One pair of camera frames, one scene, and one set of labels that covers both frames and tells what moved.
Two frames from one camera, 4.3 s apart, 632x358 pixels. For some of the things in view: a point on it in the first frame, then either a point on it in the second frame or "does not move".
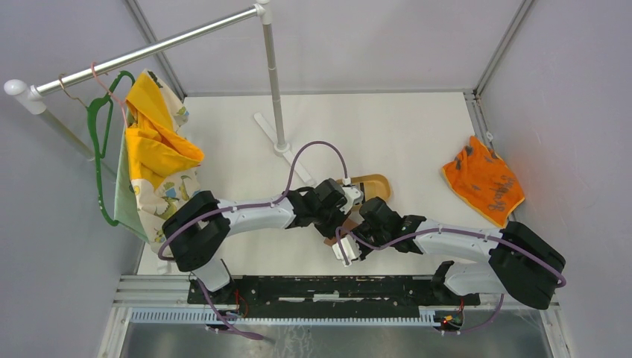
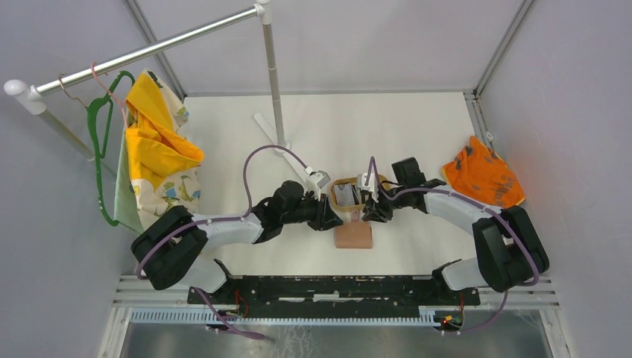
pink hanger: (122, 103) does not move
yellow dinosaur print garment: (157, 164) does not move
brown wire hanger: (62, 87) does not move
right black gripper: (355, 231) -> (376, 212)
